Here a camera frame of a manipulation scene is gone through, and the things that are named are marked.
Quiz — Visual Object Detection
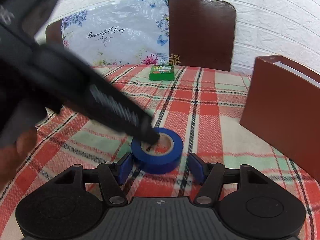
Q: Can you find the blue tape roll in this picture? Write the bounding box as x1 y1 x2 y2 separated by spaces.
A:
131 127 183 174

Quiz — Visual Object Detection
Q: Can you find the person's hand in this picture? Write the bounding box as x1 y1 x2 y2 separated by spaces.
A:
1 127 37 191

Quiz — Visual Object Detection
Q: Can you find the red plaid bed blanket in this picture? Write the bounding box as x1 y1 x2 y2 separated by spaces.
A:
1 65 319 239

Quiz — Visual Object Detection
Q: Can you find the flat green printed box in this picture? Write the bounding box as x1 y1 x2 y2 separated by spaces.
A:
149 64 175 81

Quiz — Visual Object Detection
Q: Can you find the brown storage box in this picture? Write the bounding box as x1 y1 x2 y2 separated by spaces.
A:
240 55 319 180

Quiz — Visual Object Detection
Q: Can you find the floral plastic-wrapped pillow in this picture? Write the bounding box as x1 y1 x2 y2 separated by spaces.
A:
61 0 169 66

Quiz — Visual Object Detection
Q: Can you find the dark brown wooden headboard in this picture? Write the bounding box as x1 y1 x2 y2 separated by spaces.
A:
46 0 236 71

